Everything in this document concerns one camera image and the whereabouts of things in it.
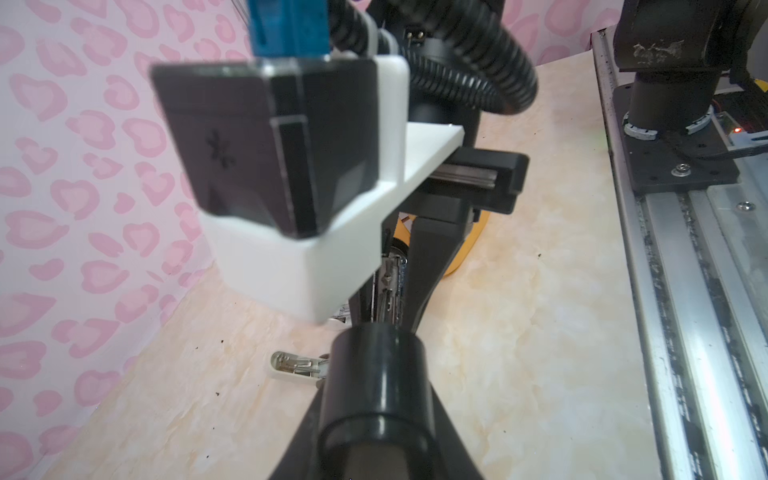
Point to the stapler metal magazine part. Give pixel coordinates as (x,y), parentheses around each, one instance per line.
(295,368)

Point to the black stapler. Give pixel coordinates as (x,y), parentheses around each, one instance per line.
(376,414)

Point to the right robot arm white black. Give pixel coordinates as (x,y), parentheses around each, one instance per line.
(678,50)

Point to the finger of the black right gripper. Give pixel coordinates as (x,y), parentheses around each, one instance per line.
(433,246)

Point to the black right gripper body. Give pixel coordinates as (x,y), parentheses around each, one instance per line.
(462,63)

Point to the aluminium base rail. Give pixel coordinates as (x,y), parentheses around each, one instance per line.
(693,212)

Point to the yellow plastic tray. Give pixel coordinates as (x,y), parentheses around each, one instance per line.
(402,237)

